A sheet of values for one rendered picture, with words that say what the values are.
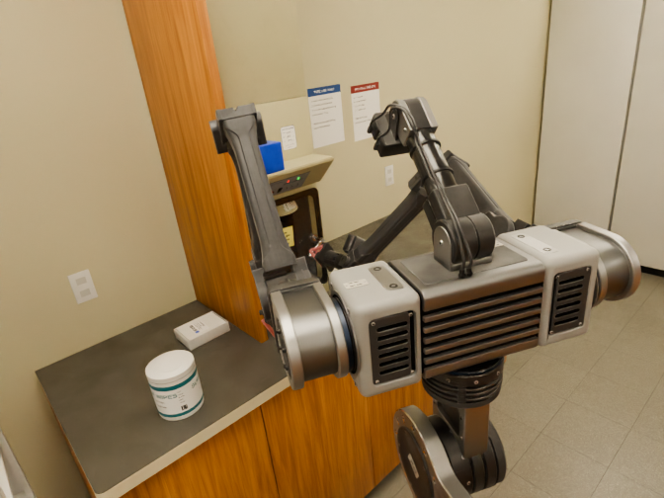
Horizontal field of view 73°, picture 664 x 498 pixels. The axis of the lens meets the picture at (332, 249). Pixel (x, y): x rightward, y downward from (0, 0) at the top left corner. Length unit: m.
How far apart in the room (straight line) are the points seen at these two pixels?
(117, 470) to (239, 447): 0.35
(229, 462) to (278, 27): 1.35
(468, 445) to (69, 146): 1.48
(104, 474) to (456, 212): 1.06
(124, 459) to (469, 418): 0.90
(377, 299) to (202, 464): 0.97
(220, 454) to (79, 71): 1.28
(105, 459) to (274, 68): 1.22
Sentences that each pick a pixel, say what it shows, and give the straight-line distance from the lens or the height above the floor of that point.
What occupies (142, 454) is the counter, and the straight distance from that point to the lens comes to 1.36.
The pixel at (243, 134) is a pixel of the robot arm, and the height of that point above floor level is 1.71.
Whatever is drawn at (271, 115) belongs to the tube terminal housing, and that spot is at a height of 1.67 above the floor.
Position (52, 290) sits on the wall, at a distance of 1.83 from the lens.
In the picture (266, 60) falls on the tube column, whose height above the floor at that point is 1.83.
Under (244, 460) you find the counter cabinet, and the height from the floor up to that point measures 0.71.
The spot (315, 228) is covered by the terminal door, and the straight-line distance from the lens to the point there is 1.71.
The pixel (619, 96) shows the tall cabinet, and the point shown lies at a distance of 4.02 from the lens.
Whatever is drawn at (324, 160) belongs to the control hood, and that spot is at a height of 1.51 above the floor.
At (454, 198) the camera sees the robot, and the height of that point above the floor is 1.62.
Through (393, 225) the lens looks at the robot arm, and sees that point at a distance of 1.36.
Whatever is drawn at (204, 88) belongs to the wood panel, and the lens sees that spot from 1.39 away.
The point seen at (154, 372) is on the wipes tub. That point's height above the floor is 1.09.
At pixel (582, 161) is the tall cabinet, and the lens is 4.17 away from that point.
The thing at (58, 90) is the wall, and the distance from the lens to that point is 1.75.
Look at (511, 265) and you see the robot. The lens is 0.71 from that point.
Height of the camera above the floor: 1.83
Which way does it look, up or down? 23 degrees down
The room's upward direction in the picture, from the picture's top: 6 degrees counter-clockwise
